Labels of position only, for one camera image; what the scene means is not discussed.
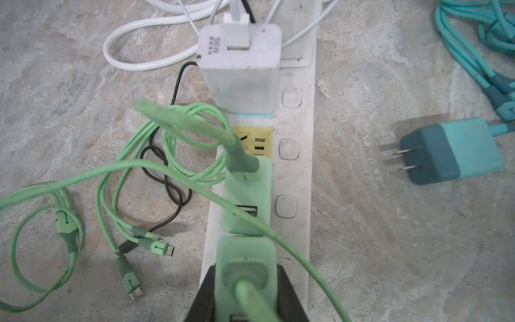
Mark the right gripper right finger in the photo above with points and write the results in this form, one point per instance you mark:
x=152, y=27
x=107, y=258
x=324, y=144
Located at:
x=290, y=308

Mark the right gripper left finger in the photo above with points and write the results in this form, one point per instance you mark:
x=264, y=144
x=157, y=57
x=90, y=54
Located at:
x=203, y=307

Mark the green charger plug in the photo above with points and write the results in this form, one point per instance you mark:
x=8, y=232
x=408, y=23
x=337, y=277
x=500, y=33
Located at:
x=255, y=198
x=246, y=280

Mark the white multicolour power strip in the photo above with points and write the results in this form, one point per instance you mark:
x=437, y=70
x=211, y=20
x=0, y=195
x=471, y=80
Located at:
x=290, y=148

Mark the teal charger plug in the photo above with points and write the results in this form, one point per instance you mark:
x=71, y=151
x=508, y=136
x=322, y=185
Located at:
x=452, y=150

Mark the white charger with black cable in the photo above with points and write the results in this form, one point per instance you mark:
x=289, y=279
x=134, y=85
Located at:
x=293, y=17

